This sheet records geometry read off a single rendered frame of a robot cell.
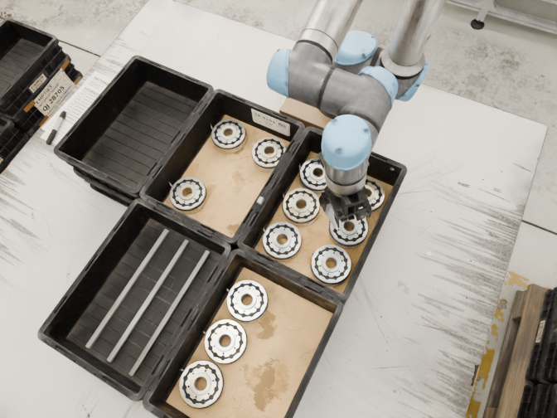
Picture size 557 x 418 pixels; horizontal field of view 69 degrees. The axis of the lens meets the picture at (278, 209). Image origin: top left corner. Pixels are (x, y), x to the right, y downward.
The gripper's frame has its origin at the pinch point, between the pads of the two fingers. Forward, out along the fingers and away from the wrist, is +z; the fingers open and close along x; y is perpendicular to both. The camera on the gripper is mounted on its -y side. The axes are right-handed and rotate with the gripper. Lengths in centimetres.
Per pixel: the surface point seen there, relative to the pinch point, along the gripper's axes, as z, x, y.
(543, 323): 89, 68, 39
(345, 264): 13.6, -2.8, 9.7
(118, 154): 11, -56, -44
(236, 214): 14.3, -26.2, -13.8
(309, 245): 16.1, -9.8, 1.1
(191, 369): 9, -46, 23
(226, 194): 14.1, -27.4, -20.7
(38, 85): 40, -99, -116
